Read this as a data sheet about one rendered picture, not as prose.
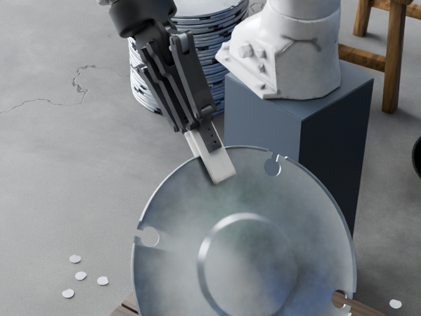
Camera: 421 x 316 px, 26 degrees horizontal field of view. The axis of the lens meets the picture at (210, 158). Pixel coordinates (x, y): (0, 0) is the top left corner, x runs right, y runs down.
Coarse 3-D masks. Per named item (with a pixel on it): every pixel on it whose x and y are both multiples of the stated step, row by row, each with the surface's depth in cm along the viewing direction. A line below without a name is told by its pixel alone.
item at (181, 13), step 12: (180, 0) 209; (192, 0) 209; (204, 0) 209; (216, 0) 209; (228, 0) 209; (240, 0) 208; (180, 12) 205; (192, 12) 205; (204, 12) 205; (216, 12) 204
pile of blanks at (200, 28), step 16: (208, 16) 205; (224, 16) 206; (240, 16) 210; (192, 32) 205; (208, 32) 208; (224, 32) 209; (208, 48) 209; (208, 64) 212; (208, 80) 214; (224, 80) 216; (144, 96) 223; (160, 112) 222
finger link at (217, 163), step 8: (192, 136) 105; (200, 136) 105; (200, 144) 105; (200, 152) 105; (208, 152) 105; (216, 152) 105; (224, 152) 106; (208, 160) 105; (216, 160) 105; (224, 160) 106; (208, 168) 105; (216, 168) 105; (224, 168) 105; (232, 168) 106; (216, 176) 105; (224, 176) 105; (232, 176) 106
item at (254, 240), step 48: (192, 192) 105; (240, 192) 107; (288, 192) 110; (192, 240) 104; (240, 240) 106; (288, 240) 109; (336, 240) 112; (144, 288) 101; (192, 288) 103; (240, 288) 105; (288, 288) 107; (336, 288) 111
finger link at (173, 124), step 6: (138, 66) 110; (144, 66) 110; (138, 72) 111; (144, 78) 110; (150, 78) 110; (150, 84) 109; (156, 84) 109; (150, 90) 110; (156, 90) 109; (156, 96) 109; (162, 96) 109; (162, 102) 109; (162, 108) 109; (168, 108) 109; (168, 114) 109; (168, 120) 109; (174, 120) 108; (174, 126) 108
